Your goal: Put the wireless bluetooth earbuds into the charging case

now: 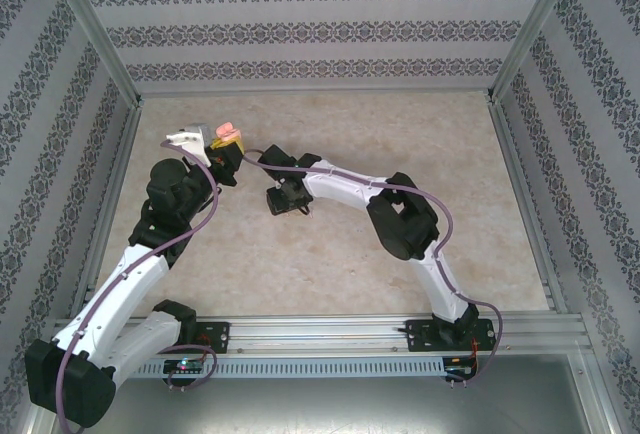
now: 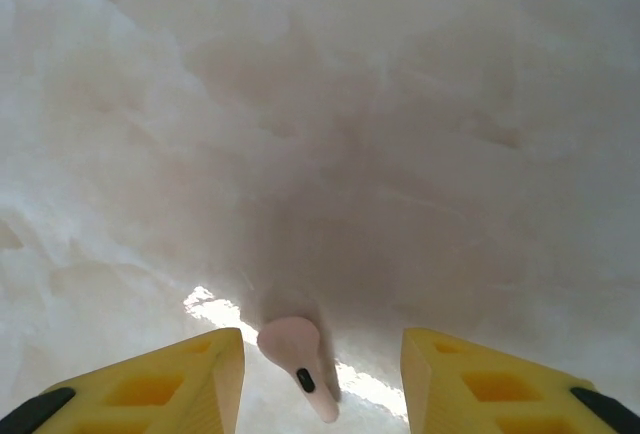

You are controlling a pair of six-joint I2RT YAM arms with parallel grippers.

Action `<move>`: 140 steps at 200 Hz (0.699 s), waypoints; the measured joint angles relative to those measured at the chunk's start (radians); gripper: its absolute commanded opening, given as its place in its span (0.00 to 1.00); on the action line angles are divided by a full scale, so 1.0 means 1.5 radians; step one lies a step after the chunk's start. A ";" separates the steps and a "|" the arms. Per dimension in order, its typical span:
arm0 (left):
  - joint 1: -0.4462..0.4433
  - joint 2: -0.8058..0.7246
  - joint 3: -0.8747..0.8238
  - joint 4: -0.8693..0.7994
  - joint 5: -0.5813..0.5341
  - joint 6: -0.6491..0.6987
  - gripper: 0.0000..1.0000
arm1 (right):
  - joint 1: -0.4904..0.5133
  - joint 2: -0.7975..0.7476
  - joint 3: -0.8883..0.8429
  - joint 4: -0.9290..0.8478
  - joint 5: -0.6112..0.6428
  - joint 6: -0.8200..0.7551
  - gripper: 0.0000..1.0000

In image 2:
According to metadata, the pink earbud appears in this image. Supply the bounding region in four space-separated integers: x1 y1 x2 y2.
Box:
256 316 342 424

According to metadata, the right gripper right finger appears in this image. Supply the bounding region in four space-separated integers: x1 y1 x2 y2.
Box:
401 326 640 434

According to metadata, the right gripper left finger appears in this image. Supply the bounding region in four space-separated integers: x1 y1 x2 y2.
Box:
0 327 247 434

